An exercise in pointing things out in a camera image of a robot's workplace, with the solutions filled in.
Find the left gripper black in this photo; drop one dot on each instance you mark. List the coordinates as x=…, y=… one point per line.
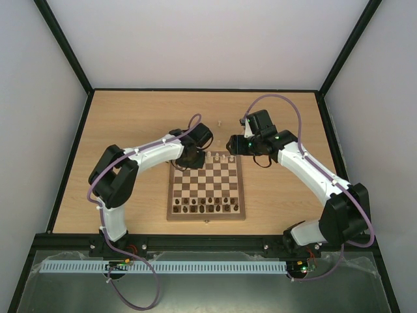
x=199, y=163

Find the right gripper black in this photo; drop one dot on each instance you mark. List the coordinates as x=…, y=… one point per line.
x=234, y=144

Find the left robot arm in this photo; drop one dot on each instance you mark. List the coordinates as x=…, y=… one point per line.
x=112, y=180

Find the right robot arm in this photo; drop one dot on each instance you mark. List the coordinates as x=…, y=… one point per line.
x=345, y=205

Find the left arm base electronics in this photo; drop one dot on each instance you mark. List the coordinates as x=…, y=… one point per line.
x=118, y=265

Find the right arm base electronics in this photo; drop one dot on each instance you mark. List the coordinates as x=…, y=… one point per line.
x=304, y=263

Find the wooden chess board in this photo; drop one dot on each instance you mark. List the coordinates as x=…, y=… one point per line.
x=215, y=179

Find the dark pieces back row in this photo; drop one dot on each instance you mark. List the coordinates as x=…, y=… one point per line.
x=205, y=201

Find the dark pieces row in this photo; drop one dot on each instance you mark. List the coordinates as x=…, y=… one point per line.
x=205, y=201
x=200, y=209

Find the dark pieces front row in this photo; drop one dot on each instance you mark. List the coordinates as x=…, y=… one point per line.
x=200, y=209

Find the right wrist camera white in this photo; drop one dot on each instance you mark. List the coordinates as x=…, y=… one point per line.
x=247, y=130

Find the black aluminium frame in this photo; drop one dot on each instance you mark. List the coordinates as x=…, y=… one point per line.
x=196, y=243

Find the grey slotted cable duct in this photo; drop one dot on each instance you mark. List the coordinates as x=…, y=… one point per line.
x=169, y=267

